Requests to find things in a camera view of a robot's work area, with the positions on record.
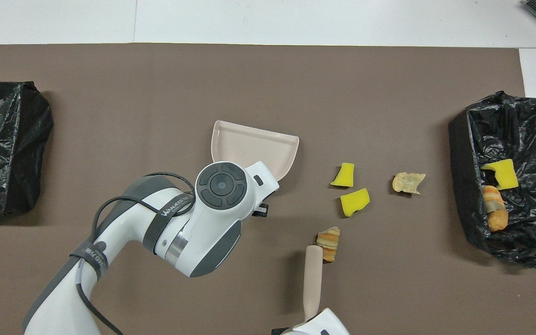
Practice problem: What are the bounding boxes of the rounded yellow sponge chunk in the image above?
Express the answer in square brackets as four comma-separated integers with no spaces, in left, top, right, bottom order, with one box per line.
[340,188,371,218]

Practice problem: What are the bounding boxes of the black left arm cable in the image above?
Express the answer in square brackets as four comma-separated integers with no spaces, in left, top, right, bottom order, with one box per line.
[75,172,199,335]

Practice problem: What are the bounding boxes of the brown table mat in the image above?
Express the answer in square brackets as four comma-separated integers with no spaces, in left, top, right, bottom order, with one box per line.
[0,43,536,335]

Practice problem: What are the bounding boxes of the black trash bag bin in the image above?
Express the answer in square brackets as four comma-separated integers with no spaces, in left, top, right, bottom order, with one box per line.
[0,81,54,218]
[448,91,536,269]

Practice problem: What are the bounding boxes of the beige hand brush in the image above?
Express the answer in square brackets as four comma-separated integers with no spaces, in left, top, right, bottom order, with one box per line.
[302,245,323,322]

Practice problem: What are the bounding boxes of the large notched yellow sponge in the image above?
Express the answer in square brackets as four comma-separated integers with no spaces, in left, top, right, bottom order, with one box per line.
[481,159,520,190]

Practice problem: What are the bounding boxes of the striped croissant bread piece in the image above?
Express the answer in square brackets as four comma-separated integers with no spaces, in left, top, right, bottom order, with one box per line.
[482,185,507,214]
[315,226,341,262]

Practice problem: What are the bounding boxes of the beige plastic dustpan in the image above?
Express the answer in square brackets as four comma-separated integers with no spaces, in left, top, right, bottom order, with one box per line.
[211,120,300,182]

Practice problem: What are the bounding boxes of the small notched yellow sponge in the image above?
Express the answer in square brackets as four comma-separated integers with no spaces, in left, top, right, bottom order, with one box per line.
[330,162,355,188]

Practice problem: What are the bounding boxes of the pale cracker piece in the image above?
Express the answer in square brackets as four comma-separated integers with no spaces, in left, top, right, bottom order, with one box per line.
[392,172,426,195]

